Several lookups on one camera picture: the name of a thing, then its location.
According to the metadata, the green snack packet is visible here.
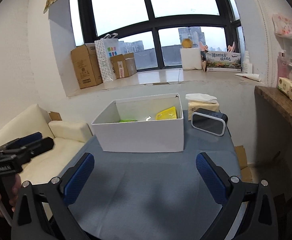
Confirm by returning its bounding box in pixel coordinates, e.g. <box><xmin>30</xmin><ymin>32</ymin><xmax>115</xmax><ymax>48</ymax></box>
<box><xmin>119</xmin><ymin>119</ymin><xmax>137</xmax><ymax>122</ymax></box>

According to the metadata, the yellow snack bag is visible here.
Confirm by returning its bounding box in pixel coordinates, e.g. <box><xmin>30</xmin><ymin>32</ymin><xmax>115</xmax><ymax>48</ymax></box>
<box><xmin>155</xmin><ymin>106</ymin><xmax>177</xmax><ymax>120</ymax></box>

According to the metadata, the person's left hand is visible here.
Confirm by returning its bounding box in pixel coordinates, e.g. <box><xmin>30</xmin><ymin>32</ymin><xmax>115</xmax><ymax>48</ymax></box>
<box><xmin>0</xmin><ymin>173</ymin><xmax>22</xmax><ymax>213</ymax></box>

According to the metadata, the cream sofa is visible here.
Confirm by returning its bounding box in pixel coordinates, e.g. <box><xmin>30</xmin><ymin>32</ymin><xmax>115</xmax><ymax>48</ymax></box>
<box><xmin>0</xmin><ymin>104</ymin><xmax>92</xmax><ymax>185</ymax></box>

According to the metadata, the large brown cardboard box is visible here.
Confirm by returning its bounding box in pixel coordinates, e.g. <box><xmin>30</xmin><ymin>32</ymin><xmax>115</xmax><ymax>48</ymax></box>
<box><xmin>71</xmin><ymin>43</ymin><xmax>103</xmax><ymax>89</ymax></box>

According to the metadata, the wooden side shelf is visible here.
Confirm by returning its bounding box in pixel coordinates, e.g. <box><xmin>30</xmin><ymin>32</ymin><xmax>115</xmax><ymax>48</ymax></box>
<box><xmin>254</xmin><ymin>85</ymin><xmax>292</xmax><ymax>138</ymax></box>

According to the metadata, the black white speaker clock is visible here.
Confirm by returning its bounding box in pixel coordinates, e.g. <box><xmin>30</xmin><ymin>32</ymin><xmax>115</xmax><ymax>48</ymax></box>
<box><xmin>191</xmin><ymin>108</ymin><xmax>228</xmax><ymax>137</ymax></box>

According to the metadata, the small brown cardboard box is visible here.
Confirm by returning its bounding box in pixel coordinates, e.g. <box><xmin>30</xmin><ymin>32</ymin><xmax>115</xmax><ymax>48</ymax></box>
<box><xmin>110</xmin><ymin>53</ymin><xmax>137</xmax><ymax>79</ymax></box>

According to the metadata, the white storage box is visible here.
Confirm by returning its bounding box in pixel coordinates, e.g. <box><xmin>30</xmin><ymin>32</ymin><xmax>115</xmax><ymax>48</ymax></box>
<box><xmin>91</xmin><ymin>93</ymin><xmax>184</xmax><ymax>153</ymax></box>

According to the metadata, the white dotted paper bag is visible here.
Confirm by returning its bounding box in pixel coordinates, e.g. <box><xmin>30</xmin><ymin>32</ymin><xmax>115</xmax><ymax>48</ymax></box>
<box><xmin>94</xmin><ymin>33</ymin><xmax>121</xmax><ymax>83</ymax></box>

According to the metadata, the rolled white paper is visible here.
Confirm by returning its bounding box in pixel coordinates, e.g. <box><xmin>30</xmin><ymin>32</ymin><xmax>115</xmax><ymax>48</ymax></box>
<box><xmin>235</xmin><ymin>73</ymin><xmax>261</xmax><ymax>82</ymax></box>

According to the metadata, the white bottle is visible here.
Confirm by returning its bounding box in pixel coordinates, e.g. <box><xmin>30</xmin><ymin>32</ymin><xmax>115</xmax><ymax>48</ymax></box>
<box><xmin>242</xmin><ymin>51</ymin><xmax>253</xmax><ymax>74</ymax></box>

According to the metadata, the printed landscape box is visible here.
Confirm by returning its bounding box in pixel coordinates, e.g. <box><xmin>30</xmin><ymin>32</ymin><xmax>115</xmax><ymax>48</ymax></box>
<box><xmin>206</xmin><ymin>51</ymin><xmax>241</xmax><ymax>73</ymax></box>

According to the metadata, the white foam box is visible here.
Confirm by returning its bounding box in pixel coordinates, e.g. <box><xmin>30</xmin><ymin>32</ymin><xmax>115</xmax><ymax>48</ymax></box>
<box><xmin>180</xmin><ymin>48</ymin><xmax>202</xmax><ymax>70</ymax></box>

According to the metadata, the yellow round fruit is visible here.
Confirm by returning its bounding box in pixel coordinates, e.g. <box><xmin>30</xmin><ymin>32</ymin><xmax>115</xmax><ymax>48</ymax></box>
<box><xmin>181</xmin><ymin>38</ymin><xmax>193</xmax><ymax>48</ymax></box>

